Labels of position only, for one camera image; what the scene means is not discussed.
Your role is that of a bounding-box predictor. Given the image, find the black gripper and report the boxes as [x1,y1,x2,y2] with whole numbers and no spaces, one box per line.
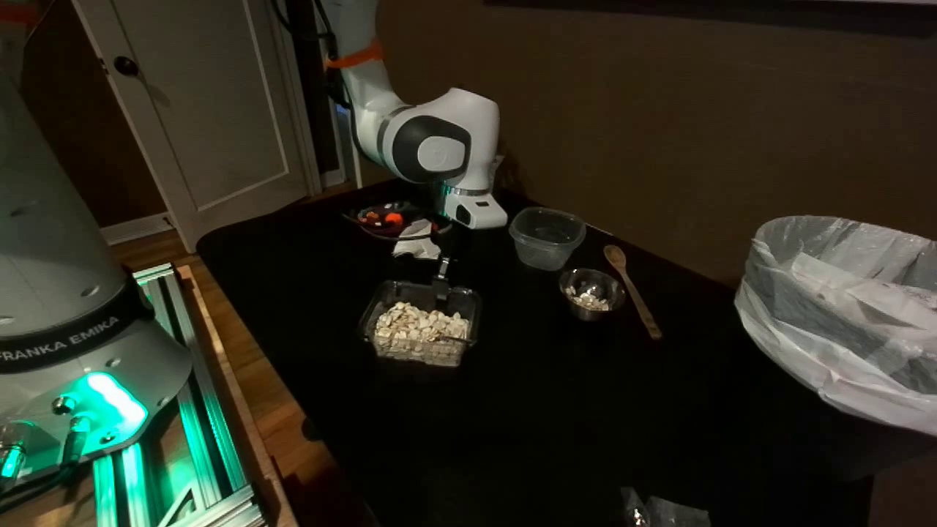
[423,220,472,307]

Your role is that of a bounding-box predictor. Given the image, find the rectangular clear plastic container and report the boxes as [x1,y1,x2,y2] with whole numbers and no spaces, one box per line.
[356,276,486,372]

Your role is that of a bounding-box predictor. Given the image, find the round clear plastic container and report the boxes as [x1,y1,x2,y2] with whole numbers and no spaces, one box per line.
[505,204,589,276]

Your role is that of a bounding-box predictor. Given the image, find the white crumpled napkin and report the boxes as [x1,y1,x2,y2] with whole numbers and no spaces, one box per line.
[388,217,448,263]

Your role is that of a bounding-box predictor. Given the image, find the popcorn pile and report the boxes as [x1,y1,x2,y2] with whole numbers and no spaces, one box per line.
[368,298,473,369]

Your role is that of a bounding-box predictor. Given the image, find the red bowl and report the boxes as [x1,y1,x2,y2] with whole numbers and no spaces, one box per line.
[347,195,429,244]

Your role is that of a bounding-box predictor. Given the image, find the white bits in bowl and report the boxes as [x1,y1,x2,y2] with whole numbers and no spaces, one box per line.
[571,283,614,317]

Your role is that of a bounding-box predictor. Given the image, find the small metal bowl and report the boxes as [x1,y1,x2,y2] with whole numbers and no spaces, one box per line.
[555,267,630,324]

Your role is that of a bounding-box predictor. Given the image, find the black tablecloth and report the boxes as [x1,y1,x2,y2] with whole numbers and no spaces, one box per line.
[192,170,937,527]

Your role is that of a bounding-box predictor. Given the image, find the wooden spoon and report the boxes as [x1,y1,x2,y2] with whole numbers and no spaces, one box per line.
[600,239,665,342]

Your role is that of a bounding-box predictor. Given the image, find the white panel door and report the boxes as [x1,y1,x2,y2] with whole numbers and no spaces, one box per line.
[70,0,324,254]

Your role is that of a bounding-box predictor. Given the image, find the grey crumpled object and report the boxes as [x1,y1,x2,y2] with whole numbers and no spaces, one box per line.
[618,482,715,527]

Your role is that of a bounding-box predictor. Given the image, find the trash bin with white bag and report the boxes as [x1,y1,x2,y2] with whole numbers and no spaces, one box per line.
[731,213,937,438]

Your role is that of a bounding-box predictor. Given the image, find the orange strap on arm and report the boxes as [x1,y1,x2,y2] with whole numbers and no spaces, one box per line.
[324,42,388,74]

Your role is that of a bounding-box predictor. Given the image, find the aluminium extrusion frame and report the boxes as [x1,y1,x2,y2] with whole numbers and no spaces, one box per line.
[0,261,286,527]

